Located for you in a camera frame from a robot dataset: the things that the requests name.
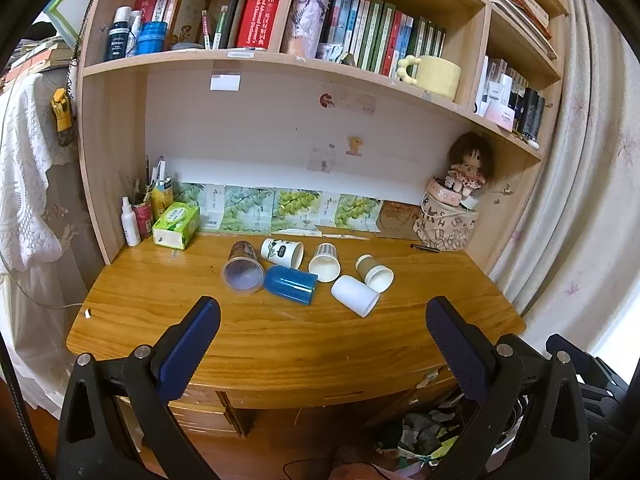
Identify white cable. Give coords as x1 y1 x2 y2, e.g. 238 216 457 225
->
0 255 87 311

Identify brown card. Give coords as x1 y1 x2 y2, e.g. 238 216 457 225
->
377 201 426 239

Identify white spray bottle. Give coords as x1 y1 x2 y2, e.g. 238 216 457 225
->
120 196 142 247

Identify pale floral box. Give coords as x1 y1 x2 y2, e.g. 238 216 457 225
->
282 0 332 60

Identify white leaf print paper cup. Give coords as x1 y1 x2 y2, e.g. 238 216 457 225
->
260 237 305 269

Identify white cosmetic boxes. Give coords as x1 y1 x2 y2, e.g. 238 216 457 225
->
474 57 517 132

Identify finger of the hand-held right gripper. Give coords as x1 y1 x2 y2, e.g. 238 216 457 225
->
545 333 629 402

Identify red pen holder can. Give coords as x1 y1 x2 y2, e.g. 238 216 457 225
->
132 199 155 239

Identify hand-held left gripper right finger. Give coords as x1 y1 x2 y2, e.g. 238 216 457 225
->
425 296 592 480

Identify green leaf print card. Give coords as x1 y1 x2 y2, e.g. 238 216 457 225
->
272 188 322 232
334 193 384 234
174 182 206 207
223 185 275 234

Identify yellow mug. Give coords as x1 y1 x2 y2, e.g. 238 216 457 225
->
397 53 462 102

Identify white wall label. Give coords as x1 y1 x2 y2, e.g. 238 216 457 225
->
209 73 242 92

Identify colourful cloth pile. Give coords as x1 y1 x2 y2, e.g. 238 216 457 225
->
375 394 503 468

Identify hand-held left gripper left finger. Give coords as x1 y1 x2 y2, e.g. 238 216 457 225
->
54 296 222 480

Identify pile of old books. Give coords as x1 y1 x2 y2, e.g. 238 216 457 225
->
4 37 72 87

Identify blue plastic cup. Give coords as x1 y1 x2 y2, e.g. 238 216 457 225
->
263 264 318 306

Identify brown haired doll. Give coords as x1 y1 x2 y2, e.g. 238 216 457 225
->
444 132 495 199

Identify plain white cup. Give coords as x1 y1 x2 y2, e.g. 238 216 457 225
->
330 273 380 318

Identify clear plastic cup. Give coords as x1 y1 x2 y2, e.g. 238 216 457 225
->
222 240 265 295

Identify brown paper cup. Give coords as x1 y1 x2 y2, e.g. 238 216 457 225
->
355 253 394 294

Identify grey patterned paper cup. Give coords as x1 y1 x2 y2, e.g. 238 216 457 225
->
308 242 342 283

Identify green tissue box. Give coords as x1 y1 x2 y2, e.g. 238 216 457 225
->
152 201 201 250

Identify orange box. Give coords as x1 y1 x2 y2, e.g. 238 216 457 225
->
164 0 211 51

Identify red dictionary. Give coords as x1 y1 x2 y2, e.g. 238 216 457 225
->
235 0 286 51

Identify wooden desk drawer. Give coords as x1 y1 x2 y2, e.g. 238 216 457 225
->
164 384 252 437

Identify pink round box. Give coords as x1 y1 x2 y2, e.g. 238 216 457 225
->
423 177 464 206

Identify wooden bookshelf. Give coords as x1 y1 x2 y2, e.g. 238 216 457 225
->
76 0 571 267

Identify floral curtain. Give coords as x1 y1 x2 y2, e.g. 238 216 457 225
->
487 0 640 363

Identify black cosmetic bottles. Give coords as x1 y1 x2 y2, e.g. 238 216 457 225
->
514 87 546 144

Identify blue jar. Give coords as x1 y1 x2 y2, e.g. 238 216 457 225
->
135 21 169 55

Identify row of green spine books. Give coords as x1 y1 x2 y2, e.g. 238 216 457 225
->
320 0 449 76

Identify white lace cloth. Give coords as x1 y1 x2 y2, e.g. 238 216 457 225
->
0 72 77 272

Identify red book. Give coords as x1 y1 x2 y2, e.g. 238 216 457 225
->
133 0 164 26

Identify small white bottle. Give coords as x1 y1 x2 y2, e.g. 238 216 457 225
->
125 9 144 57

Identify yellow toy charm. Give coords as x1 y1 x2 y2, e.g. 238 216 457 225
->
49 87 76 134

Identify black book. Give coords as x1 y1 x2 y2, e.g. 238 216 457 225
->
219 0 246 50

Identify letter print fabric basket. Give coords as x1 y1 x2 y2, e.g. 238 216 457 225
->
412 194 480 252

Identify dark blue bottle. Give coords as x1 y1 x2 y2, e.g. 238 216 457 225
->
103 6 132 61

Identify stack of flat books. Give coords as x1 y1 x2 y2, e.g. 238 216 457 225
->
444 0 560 57

